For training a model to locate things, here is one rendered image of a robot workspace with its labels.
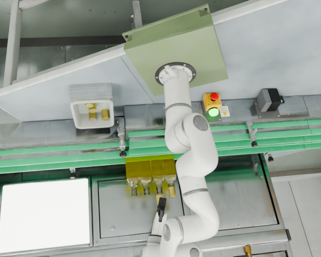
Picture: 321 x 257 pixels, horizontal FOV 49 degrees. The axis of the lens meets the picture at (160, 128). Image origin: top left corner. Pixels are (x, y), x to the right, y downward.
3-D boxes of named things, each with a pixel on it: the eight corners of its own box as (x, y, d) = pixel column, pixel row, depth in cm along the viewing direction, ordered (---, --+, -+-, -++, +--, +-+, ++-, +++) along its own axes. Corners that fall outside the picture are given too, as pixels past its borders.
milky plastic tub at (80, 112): (75, 113, 163) (76, 129, 159) (69, 85, 144) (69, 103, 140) (113, 111, 166) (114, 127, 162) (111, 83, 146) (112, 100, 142)
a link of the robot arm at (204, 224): (182, 190, 106) (193, 239, 100) (219, 186, 112) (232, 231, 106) (165, 202, 117) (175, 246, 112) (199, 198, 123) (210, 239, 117)
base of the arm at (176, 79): (148, 68, 128) (150, 104, 120) (179, 55, 122) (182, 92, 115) (168, 88, 140) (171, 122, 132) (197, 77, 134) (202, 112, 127)
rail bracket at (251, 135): (243, 122, 166) (249, 148, 160) (247, 114, 160) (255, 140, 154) (250, 122, 167) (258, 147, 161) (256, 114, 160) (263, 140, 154)
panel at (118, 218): (1, 185, 170) (-5, 258, 154) (-1, 183, 168) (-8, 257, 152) (182, 170, 183) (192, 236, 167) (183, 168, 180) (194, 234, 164)
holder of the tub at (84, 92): (77, 118, 168) (77, 132, 164) (70, 84, 144) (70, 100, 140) (113, 116, 170) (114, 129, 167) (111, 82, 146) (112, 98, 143)
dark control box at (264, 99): (255, 97, 172) (260, 112, 168) (261, 88, 165) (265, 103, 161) (271, 96, 173) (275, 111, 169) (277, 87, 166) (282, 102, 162)
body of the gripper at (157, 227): (163, 243, 154) (166, 219, 160) (166, 239, 145) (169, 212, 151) (146, 240, 154) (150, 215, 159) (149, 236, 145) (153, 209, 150)
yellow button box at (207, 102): (201, 100, 168) (204, 113, 165) (204, 92, 161) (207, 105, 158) (215, 99, 169) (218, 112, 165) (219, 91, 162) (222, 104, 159)
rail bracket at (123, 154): (118, 142, 166) (119, 166, 160) (117, 124, 151) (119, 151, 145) (124, 141, 166) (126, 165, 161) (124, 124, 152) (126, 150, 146)
